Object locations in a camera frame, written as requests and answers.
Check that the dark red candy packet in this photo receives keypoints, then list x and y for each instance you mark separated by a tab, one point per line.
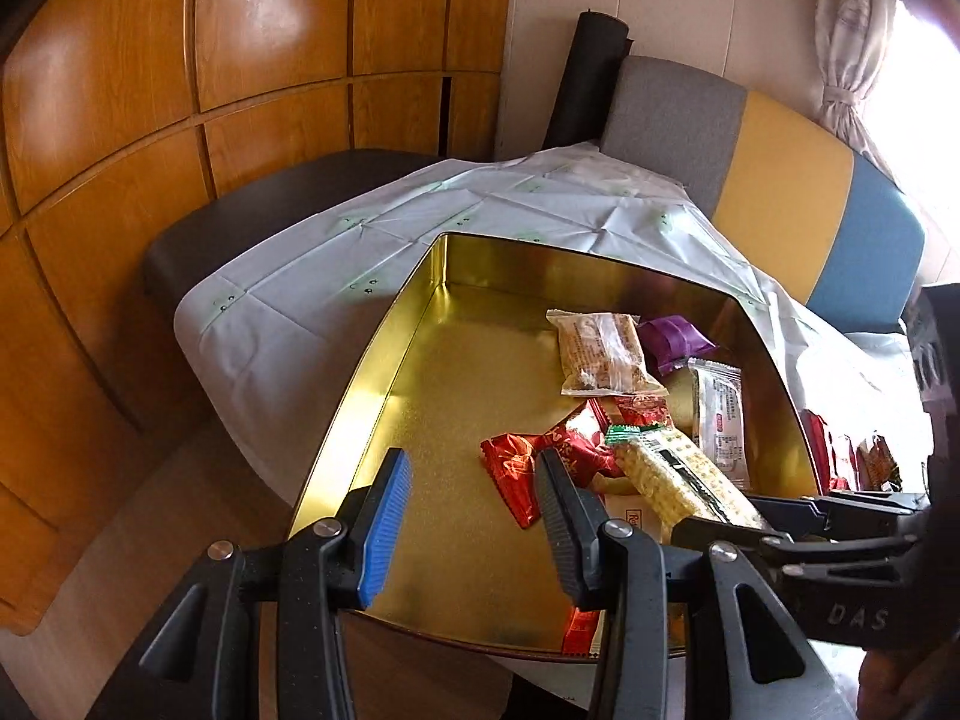
876	461

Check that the window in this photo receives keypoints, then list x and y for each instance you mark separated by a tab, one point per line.
937	90

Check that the dark upholstered seat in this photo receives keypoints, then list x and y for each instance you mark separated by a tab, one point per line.
247	225

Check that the wooden wardrobe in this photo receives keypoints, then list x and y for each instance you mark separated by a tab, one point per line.
225	52

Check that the white snack packet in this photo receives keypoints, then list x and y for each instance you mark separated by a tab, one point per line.
724	420

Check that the purple snack packet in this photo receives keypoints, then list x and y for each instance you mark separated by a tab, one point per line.
675	341

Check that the green-edged cracker packet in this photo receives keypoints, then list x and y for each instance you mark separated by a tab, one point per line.
675	472

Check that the cloud print plastic tablecloth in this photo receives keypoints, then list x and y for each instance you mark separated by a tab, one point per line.
300	262

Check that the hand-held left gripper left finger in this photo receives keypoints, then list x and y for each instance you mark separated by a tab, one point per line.
382	532

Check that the red foil packet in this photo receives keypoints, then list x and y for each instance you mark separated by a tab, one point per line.
581	630

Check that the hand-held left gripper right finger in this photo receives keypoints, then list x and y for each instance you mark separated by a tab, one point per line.
562	532

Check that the shiny red wrapper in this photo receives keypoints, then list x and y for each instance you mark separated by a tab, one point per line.
517	472

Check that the brown cake packet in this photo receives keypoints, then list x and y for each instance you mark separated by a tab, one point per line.
600	352

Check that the gold tin box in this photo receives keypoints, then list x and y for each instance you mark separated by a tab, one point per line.
450	390

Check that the pale curtain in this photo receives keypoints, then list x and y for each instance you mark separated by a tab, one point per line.
855	30

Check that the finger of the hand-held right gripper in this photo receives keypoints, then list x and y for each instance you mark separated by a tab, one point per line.
825	555
847	511

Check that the red patterned snack packet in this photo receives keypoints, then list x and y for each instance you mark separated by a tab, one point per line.
581	446

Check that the small red snack packet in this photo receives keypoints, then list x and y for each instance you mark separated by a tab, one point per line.
645	412

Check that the grey yellow blue sofa backrest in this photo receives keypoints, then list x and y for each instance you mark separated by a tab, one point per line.
787	172

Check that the black rolled cushion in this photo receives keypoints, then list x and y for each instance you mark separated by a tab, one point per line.
589	75

